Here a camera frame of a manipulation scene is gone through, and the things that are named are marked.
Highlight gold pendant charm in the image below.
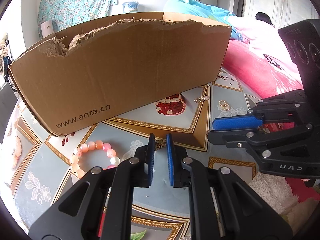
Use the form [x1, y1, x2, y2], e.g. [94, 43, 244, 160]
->
[194, 95, 210, 103]

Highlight gold earrings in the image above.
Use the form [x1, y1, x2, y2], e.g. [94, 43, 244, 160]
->
[155, 140, 167, 151]

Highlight white fluffy towel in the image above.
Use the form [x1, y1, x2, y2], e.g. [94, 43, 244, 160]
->
[249, 172, 319, 234]

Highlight pink floral quilt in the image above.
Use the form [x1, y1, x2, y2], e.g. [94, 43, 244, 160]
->
[221, 15, 320, 201]

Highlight white door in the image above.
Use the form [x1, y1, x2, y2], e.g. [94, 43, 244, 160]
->
[243, 0, 319, 29]

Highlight brown cardboard box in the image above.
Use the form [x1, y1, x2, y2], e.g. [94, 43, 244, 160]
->
[9, 12, 232, 136]

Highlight blue quilt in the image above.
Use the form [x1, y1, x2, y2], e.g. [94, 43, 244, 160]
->
[171, 0, 249, 44]

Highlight blue water jug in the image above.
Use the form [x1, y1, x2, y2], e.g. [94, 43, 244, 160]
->
[123, 2, 139, 14]

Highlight pink bead bracelet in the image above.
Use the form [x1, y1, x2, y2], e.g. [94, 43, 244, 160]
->
[69, 140, 121, 179]

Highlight black camera box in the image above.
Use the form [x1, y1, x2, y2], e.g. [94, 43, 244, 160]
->
[278, 19, 320, 101]

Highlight floral blue wall cloth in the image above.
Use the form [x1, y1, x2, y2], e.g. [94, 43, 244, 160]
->
[37, 0, 118, 37]

